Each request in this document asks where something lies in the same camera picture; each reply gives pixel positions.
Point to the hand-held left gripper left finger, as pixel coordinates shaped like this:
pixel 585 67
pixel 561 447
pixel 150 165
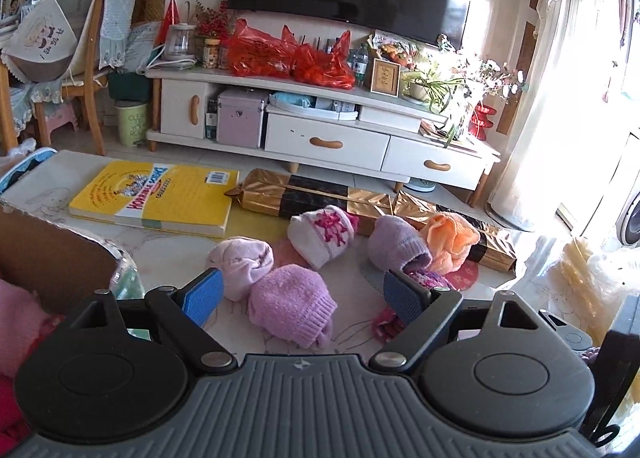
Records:
pixel 202 295

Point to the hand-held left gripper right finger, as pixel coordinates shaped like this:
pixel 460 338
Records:
pixel 405 295

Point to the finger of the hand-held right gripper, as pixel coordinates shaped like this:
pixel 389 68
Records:
pixel 567 333

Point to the pale pink sock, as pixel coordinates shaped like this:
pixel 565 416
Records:
pixel 240 265

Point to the mauve ribbed sock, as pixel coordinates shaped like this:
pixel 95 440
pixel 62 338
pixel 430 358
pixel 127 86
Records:
pixel 397 243

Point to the orange sock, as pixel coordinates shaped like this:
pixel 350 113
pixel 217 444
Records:
pixel 450 238

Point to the pink purple knitted sock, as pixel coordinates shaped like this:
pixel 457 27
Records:
pixel 292 305

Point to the white hat with pink flower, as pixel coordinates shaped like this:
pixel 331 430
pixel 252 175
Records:
pixel 325 233

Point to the cardboard box with green print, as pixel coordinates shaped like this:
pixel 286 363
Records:
pixel 50 258

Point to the pink fluffy sock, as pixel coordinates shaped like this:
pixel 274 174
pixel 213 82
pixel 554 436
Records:
pixel 20 323

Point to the hot pink sock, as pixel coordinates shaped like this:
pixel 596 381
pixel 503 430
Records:
pixel 10 413

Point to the white patterned desktop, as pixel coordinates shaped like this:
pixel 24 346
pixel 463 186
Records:
pixel 170 258

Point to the cream plush cloth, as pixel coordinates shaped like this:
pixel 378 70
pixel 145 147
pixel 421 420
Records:
pixel 590 278

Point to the gold and black package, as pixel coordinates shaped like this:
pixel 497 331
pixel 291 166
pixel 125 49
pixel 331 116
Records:
pixel 265 193
pixel 495 248

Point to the yellow book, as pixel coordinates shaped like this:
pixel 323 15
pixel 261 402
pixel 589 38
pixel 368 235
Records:
pixel 155 198

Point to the white washing machine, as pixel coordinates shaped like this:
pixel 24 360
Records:
pixel 632 220

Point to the stack of magazines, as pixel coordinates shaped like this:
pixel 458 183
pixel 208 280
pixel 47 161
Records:
pixel 445 135

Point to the pink storage case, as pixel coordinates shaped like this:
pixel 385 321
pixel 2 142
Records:
pixel 240 120

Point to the light green waste bin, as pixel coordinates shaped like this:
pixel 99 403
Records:
pixel 131 122

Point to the white television cabinet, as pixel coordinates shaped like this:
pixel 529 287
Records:
pixel 300 130

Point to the potted spider plant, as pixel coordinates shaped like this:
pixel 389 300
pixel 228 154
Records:
pixel 417 90

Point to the wooden framed picture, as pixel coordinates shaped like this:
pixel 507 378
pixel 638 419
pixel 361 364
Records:
pixel 385 77

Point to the blue and white object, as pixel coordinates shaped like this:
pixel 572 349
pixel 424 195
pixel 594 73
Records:
pixel 25 166

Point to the pink stool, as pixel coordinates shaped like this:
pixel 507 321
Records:
pixel 55 117

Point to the green label water bottle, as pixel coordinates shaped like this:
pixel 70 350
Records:
pixel 360 61

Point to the wooden chair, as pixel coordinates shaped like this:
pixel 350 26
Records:
pixel 82 87

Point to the snack jar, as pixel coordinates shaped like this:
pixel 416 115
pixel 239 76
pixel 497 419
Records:
pixel 211 55

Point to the red plastic bag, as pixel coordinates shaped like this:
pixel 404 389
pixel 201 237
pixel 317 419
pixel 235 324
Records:
pixel 257 55
pixel 320 67

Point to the white curtain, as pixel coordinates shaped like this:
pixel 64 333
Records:
pixel 560 87

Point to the wrapped gift basket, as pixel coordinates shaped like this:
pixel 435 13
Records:
pixel 395 50

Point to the glass electric kettle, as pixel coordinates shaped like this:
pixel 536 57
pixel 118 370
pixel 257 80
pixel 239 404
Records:
pixel 180 45

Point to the pale quilted cushion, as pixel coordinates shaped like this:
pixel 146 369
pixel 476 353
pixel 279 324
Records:
pixel 142 45

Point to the red berry branches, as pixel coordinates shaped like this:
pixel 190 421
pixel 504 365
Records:
pixel 212 22

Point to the small red flag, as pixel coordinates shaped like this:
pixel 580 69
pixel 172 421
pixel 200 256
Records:
pixel 170 17

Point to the blue lace chair cover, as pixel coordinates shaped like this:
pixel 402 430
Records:
pixel 117 22

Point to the cartoon print chair cover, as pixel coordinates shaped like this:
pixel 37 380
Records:
pixel 37 37

